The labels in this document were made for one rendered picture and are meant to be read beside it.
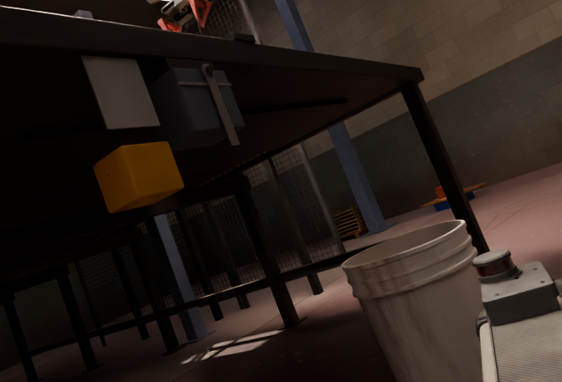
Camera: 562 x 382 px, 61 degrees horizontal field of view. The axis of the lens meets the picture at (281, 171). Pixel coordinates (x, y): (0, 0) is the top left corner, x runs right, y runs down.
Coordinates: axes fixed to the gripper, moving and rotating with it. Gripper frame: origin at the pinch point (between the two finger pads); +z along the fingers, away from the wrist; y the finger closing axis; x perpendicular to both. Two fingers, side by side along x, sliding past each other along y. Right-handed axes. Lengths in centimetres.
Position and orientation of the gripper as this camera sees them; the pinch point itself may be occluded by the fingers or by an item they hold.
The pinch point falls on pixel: (188, 33)
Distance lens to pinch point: 129.8
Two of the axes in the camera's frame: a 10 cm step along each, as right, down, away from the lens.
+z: 2.3, 9.3, -2.7
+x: -5.9, -0.9, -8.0
